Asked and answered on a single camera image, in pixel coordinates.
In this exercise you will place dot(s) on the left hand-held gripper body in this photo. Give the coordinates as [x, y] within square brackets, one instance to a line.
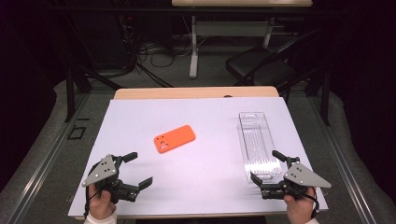
[101, 172]

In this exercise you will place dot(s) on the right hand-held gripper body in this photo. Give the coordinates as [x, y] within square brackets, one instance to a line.
[300, 177]

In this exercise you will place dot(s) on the clear plastic box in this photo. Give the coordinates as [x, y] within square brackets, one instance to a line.
[257, 140]

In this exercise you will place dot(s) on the orange phone case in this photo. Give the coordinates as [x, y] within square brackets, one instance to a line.
[176, 138]

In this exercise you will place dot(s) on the person's left hand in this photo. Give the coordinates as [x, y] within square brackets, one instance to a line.
[101, 205]

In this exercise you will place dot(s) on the person's right hand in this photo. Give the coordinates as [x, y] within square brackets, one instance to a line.
[299, 210]

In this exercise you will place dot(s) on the black square floor hatch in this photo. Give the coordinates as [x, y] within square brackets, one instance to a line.
[76, 132]

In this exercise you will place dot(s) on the white board sheet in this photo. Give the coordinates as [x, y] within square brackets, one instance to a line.
[202, 174]

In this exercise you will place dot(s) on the black metal stand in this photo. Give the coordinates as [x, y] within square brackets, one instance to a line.
[326, 99]
[70, 93]

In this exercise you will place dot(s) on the wooden table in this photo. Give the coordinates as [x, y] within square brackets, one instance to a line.
[193, 92]

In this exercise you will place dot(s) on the black chair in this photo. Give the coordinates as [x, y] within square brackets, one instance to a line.
[258, 67]

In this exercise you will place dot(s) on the black computer tower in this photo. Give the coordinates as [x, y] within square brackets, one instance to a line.
[102, 40]

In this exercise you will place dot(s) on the white desk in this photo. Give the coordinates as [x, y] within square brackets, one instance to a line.
[194, 46]

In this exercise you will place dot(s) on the metal floor rail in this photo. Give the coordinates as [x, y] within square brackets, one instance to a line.
[46, 158]
[342, 161]

